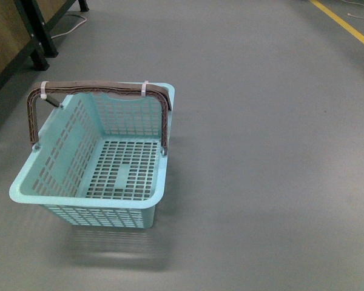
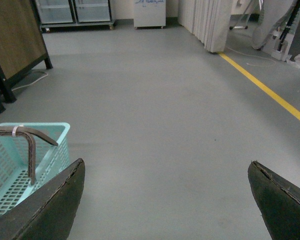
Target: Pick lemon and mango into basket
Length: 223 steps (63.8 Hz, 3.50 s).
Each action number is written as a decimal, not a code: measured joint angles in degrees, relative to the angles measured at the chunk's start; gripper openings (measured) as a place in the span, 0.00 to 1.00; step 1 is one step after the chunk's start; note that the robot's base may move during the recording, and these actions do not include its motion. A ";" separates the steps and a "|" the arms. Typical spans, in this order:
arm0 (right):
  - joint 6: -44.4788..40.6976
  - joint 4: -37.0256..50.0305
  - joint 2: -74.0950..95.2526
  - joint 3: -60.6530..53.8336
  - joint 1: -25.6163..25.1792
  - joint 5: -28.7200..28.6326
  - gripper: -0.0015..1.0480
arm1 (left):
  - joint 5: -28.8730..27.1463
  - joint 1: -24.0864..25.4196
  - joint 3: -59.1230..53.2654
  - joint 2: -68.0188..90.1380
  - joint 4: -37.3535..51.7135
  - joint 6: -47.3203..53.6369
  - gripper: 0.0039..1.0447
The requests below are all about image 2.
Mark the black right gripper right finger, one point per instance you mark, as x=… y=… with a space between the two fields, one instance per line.
x=278 y=201

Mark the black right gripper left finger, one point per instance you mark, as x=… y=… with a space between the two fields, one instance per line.
x=48 y=213

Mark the light blue plastic basket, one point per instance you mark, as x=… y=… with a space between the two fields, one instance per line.
x=51 y=158

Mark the brown basket handle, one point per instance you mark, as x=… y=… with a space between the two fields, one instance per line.
x=28 y=133

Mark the white floor fan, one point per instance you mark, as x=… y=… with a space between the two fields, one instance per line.
x=258 y=38

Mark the wooden board on black stand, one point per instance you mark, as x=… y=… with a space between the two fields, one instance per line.
x=22 y=46

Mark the glass door display fridge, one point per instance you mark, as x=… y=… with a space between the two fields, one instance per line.
x=54 y=14

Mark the white folding partition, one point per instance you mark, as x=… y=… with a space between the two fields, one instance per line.
x=208 y=20

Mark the white chest freezer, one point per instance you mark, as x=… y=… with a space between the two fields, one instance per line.
x=149 y=13

